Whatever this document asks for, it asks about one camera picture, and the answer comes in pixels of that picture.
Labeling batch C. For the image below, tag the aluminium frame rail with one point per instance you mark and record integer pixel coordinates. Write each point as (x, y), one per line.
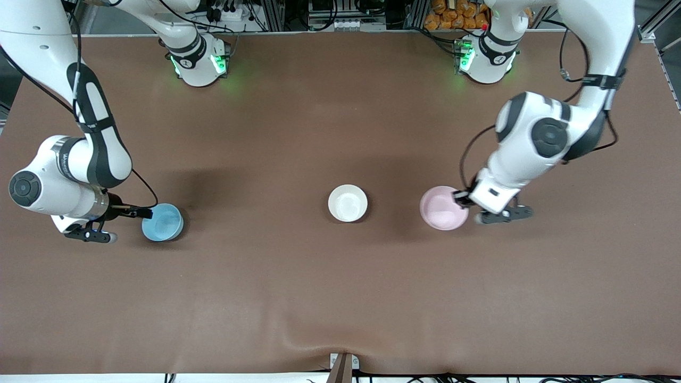
(646, 33)

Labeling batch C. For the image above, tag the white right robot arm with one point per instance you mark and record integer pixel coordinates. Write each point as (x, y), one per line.
(53, 186)

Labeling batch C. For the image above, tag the white power strip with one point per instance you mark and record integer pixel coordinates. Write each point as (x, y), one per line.
(231, 13)

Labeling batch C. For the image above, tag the metal table clamp bracket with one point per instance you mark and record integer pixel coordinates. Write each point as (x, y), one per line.
(343, 367)

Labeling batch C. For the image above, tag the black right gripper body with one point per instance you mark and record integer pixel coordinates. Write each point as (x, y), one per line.
(115, 209)

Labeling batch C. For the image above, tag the pink bowl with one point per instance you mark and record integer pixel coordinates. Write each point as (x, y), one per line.
(440, 210)

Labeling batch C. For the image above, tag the light blue bowl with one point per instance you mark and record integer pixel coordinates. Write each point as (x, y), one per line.
(164, 224)

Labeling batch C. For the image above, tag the aluminium frame post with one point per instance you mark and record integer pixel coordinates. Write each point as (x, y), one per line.
(415, 13)
(272, 13)

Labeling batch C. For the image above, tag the orange packaged snacks pile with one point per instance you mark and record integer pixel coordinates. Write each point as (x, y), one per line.
(452, 16)

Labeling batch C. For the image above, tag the black electronics box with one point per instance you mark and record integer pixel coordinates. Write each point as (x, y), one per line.
(335, 6)

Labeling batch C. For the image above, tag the white bowl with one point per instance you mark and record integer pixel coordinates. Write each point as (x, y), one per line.
(347, 203)

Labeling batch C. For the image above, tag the white terminal block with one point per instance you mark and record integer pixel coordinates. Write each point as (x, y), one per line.
(350, 24)

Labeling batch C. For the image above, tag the brown table mat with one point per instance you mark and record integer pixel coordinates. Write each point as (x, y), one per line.
(340, 292)

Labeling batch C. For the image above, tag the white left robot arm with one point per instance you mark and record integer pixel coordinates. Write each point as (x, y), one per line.
(548, 138)

